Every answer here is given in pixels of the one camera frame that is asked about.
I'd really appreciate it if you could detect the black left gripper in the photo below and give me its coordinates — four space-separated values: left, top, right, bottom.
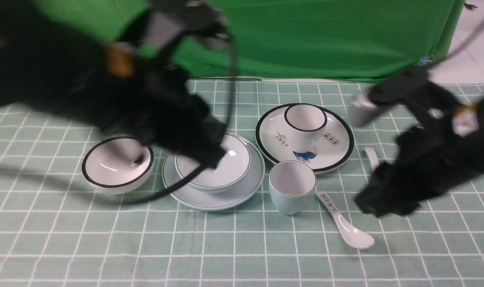
120 68 227 169

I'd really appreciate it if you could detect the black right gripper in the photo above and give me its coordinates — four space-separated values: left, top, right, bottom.
354 127 478 218

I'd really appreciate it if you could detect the light blue ceramic spoon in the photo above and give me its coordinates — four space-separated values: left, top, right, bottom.
364 147 380 171

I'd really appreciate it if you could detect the light blue ceramic cup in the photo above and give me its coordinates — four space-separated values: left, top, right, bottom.
269 161 317 216

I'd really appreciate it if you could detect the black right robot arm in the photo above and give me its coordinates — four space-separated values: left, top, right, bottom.
354 87 484 217

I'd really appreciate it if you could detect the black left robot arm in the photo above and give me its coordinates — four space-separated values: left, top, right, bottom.
0 0 226 169

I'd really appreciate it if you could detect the white bowl black rim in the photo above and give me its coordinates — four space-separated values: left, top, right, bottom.
81 136 154 195

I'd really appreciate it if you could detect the light blue bowl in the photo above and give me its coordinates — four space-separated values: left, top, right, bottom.
175 133 251 195

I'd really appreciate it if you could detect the white plate black rim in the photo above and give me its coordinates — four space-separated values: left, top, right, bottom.
255 103 355 174

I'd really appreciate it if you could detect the white spoon with print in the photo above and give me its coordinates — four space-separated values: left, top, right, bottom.
316 191 375 250

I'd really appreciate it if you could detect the light blue plate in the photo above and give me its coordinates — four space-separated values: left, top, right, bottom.
171 133 265 211

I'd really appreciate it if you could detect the green backdrop cloth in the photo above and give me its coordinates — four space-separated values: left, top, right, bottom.
36 0 464 81

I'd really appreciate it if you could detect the white cup black rim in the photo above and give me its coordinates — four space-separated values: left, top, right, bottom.
284 104 328 154

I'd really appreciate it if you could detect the green checkered tablecloth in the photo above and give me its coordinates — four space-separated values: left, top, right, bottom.
0 78 484 287

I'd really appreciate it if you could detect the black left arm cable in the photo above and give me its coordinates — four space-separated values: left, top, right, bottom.
118 24 240 206

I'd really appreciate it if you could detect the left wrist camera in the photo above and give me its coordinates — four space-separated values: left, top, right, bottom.
141 0 231 51

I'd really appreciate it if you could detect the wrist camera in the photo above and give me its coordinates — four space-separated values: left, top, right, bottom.
141 0 231 51
347 66 462 129

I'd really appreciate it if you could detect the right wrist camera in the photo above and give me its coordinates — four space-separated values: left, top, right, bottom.
347 66 462 129

